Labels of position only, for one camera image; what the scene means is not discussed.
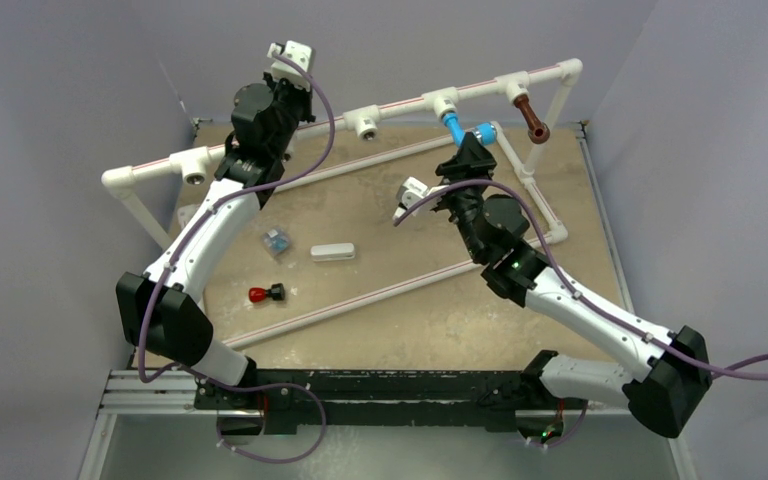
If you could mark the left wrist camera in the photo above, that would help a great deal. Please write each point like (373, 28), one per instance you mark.
(291, 61)

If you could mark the red and black faucet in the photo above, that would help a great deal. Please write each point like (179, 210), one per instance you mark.
(276, 292)

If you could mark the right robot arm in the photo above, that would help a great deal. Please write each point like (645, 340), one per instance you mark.
(651, 371)

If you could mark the small clear blue packet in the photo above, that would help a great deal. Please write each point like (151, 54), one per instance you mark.
(276, 241)

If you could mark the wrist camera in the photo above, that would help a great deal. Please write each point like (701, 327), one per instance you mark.
(291, 61)
(415, 196)

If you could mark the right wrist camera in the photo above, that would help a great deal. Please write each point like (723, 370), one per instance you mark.
(415, 196)

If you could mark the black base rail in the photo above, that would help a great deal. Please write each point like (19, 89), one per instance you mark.
(498, 401)

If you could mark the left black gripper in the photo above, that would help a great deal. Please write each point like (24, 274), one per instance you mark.
(305, 96)

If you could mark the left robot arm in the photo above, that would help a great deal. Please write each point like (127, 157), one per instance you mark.
(158, 307)

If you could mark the blue faucet with chrome knob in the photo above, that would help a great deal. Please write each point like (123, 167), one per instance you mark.
(485, 133)

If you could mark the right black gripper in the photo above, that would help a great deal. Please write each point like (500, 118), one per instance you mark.
(471, 162)

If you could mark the white PVC pipe frame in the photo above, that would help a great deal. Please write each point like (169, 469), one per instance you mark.
(548, 89)

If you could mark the brown faucet on frame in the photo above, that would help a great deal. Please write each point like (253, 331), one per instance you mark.
(538, 131)

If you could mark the white rectangular plastic piece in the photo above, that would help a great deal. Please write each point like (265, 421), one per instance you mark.
(333, 252)

